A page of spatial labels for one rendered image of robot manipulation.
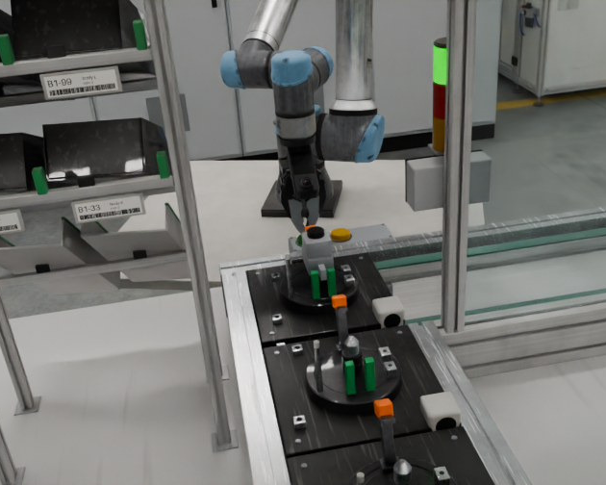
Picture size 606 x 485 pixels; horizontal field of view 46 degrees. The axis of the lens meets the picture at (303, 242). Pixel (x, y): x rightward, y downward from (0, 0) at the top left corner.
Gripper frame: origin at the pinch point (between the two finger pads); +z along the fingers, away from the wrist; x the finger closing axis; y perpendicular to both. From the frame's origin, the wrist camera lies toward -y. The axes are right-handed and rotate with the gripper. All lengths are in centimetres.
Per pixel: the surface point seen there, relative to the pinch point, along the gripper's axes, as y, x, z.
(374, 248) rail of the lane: -6.9, -12.4, 2.4
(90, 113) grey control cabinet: 278, 77, 50
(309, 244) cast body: -24.0, 3.0, -9.8
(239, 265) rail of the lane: -5.4, 14.5, 2.4
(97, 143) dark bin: -37, 31, -36
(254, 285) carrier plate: -15.5, 12.5, 1.4
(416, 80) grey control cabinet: 279, -113, 54
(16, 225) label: -44, 42, -29
